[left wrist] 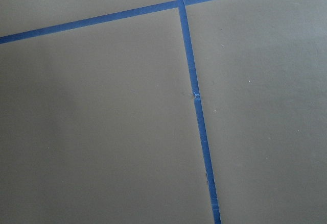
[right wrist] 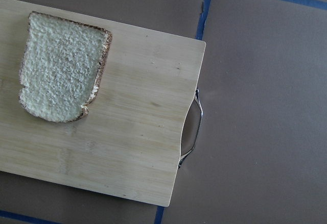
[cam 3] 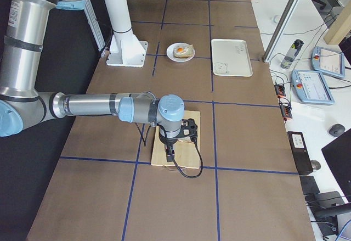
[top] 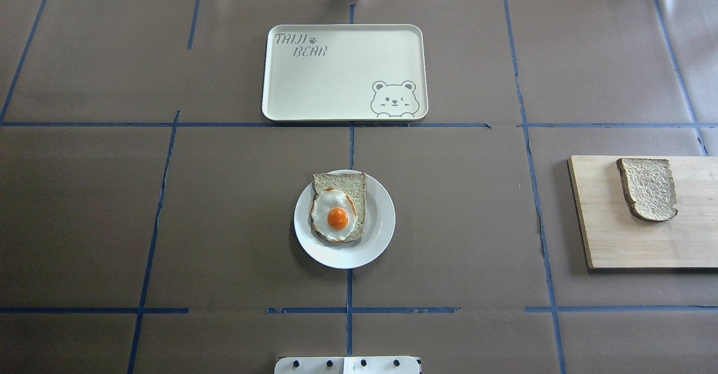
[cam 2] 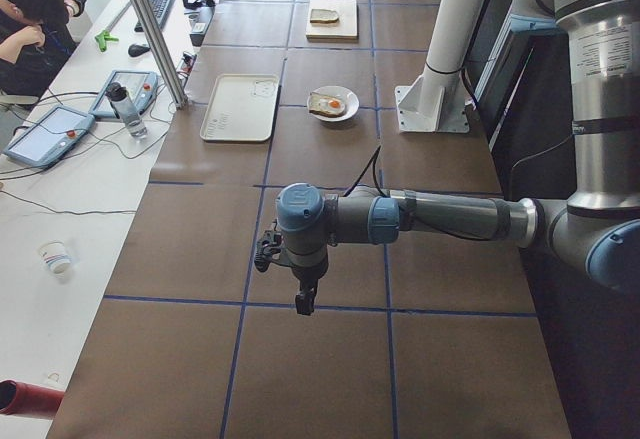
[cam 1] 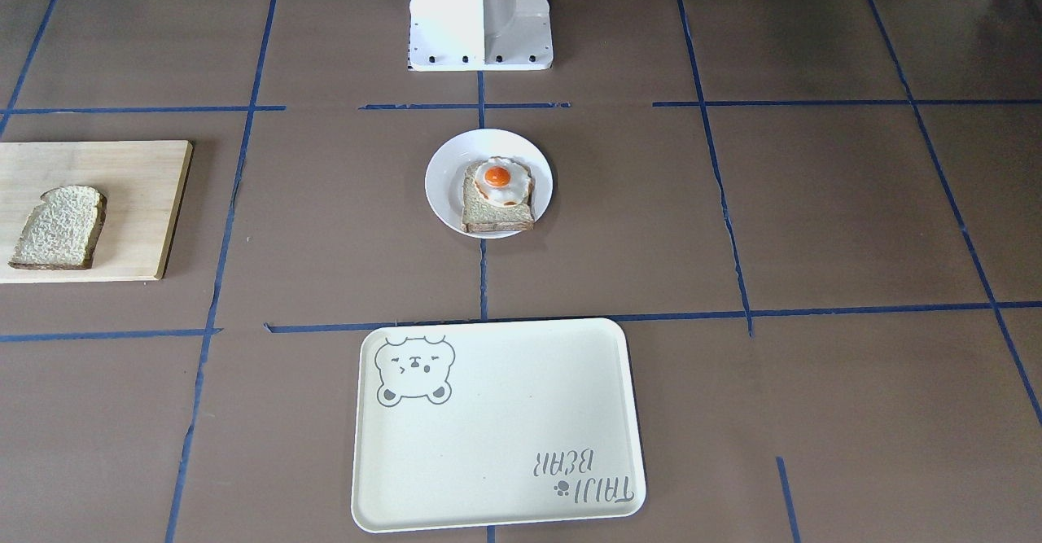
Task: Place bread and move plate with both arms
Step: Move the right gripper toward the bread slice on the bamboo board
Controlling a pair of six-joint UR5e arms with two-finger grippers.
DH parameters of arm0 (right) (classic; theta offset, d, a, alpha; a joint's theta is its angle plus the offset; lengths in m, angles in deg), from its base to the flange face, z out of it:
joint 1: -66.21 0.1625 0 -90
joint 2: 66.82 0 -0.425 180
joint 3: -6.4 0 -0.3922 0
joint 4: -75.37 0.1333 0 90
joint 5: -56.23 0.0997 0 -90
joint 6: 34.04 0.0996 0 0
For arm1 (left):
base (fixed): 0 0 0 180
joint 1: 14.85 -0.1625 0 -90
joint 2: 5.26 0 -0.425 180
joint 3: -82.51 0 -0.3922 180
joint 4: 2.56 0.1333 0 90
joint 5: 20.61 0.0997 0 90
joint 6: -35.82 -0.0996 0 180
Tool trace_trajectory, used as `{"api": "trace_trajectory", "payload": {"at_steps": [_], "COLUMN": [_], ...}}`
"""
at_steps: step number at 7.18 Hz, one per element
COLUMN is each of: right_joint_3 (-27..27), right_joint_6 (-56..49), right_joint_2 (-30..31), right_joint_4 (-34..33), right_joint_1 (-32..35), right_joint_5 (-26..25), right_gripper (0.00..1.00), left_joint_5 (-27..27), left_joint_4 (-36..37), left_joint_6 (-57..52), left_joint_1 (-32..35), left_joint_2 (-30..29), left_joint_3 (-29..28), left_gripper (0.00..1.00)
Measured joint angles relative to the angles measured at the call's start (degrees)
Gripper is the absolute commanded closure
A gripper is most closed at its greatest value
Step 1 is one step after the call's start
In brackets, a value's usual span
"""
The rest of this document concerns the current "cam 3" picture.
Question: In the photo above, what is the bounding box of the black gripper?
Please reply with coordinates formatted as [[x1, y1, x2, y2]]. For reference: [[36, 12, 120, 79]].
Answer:
[[165, 139, 175, 162]]

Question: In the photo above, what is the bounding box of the white round plate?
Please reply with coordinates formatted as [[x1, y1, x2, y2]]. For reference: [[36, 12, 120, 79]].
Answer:
[[166, 43, 195, 63]]

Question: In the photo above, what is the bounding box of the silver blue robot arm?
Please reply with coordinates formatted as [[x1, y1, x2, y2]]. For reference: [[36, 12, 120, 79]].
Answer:
[[1, 0, 189, 161]]

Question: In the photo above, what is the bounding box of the bread slice with egg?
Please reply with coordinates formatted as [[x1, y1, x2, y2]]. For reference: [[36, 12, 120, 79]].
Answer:
[[173, 44, 194, 58]]

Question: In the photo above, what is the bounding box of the wooden cutting board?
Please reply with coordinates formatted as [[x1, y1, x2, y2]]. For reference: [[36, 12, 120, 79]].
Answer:
[[151, 110, 201, 169]]

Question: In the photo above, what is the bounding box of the cream bear tray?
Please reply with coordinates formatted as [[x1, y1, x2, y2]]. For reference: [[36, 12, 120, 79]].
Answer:
[[211, 39, 253, 77]]

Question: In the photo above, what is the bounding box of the black power strip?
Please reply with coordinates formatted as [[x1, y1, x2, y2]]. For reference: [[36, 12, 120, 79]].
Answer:
[[274, 84, 292, 122]]

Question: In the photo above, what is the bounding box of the black box with label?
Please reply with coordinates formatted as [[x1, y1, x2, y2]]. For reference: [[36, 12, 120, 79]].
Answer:
[[287, 131, 313, 176]]

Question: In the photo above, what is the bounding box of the lower teach pendant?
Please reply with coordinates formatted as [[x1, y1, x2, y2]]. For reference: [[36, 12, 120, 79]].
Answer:
[[291, 70, 335, 105]]

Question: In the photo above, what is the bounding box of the teach pendant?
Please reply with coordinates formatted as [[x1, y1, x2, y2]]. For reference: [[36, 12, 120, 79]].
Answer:
[[291, 70, 335, 105], [311, 46, 346, 79]]

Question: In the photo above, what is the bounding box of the clear water bottle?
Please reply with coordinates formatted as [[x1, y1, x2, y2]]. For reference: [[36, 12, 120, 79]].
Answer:
[[280, 39, 304, 69]]

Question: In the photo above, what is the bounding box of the black monitor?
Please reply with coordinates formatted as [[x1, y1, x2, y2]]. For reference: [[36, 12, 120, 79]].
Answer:
[[322, 131, 351, 201]]

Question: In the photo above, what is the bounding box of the black computer mouse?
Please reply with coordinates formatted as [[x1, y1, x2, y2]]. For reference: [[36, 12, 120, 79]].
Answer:
[[328, 124, 346, 137]]

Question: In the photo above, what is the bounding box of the upper teach pendant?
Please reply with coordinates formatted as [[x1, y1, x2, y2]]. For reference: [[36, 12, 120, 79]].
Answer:
[[311, 46, 346, 79]]

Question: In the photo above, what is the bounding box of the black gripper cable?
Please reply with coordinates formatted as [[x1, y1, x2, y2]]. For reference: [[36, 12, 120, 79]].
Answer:
[[135, 120, 203, 180]]

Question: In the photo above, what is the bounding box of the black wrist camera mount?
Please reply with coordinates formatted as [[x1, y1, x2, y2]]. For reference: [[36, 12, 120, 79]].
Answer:
[[179, 118, 198, 144]]

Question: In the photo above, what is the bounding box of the white pedestal column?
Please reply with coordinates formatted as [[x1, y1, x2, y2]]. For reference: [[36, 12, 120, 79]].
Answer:
[[104, 0, 148, 68]]

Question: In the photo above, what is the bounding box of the aluminium frame post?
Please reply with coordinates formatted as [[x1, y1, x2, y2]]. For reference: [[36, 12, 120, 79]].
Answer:
[[262, 0, 299, 63]]

